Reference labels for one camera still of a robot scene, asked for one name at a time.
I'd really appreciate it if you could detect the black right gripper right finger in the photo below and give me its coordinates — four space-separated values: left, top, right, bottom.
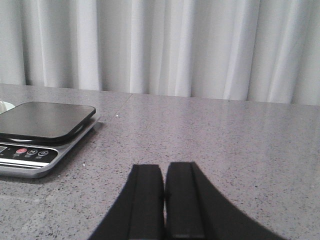
165 162 281 240

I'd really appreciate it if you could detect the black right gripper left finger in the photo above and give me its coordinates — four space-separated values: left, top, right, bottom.
89 164 165 240

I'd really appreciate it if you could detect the silver black kitchen scale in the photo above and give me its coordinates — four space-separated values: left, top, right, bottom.
0 101 99 179

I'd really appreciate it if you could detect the light green plastic plate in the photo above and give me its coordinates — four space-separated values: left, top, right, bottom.
0 101 15 114

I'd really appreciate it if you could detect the white pleated curtain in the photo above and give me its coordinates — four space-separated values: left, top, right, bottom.
0 0 320 105

